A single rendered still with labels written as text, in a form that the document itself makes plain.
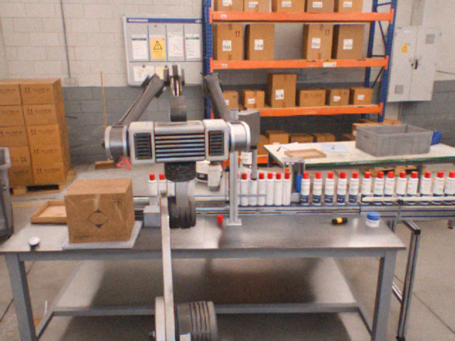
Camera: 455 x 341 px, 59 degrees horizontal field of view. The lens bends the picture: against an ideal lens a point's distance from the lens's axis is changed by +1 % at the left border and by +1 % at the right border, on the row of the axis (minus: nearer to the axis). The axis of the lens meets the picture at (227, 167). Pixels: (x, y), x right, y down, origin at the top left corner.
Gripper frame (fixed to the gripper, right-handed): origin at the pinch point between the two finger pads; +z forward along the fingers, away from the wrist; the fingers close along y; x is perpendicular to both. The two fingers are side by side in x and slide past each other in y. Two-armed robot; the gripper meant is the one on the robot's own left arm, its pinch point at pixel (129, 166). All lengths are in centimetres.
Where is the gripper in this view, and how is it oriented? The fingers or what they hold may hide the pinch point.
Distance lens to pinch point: 234.5
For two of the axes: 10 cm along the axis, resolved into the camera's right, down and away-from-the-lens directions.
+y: -1.8, -2.7, 9.4
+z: 6.3, 7.1, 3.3
